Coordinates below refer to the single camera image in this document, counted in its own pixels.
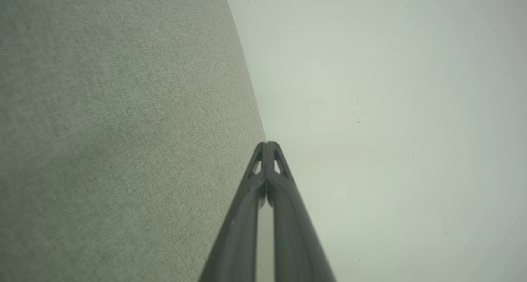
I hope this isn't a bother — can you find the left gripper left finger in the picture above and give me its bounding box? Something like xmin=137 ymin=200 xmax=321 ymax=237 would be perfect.
xmin=198 ymin=142 xmax=267 ymax=282

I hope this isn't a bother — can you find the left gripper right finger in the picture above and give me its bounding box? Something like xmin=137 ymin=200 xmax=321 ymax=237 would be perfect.
xmin=266 ymin=141 xmax=336 ymax=282

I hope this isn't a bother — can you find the grey fabric sofa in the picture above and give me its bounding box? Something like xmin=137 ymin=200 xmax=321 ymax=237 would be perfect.
xmin=0 ymin=0 xmax=274 ymax=282

